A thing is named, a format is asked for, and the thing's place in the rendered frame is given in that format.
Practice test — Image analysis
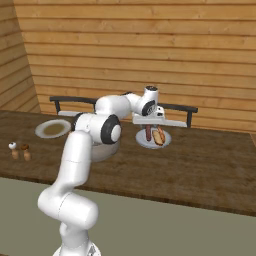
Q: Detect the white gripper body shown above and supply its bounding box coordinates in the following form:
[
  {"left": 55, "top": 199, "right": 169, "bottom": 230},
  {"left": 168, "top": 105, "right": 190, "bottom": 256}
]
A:
[{"left": 132, "top": 112, "right": 167, "bottom": 126}]

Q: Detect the orange hot dog bun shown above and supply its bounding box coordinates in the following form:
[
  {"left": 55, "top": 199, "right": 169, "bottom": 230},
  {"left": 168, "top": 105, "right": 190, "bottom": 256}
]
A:
[{"left": 151, "top": 126, "right": 167, "bottom": 147}]

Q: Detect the grey metal bowl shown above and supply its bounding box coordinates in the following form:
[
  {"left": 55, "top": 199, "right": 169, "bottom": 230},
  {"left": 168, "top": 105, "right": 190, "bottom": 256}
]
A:
[{"left": 90, "top": 137, "right": 122, "bottom": 164}]

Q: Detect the white plate with brown centre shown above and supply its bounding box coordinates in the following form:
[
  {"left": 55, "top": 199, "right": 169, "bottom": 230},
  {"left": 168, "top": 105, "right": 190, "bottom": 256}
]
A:
[{"left": 34, "top": 119, "right": 73, "bottom": 140}]

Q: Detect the wooden shaker with brown top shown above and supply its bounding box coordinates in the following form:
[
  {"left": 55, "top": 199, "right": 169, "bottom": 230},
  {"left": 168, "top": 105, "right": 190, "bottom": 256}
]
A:
[{"left": 20, "top": 143, "right": 32, "bottom": 163}]

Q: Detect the wooden shaker with white top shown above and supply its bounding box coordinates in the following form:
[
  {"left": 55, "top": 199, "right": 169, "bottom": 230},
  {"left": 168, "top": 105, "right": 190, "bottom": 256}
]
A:
[{"left": 8, "top": 141, "right": 20, "bottom": 161}]

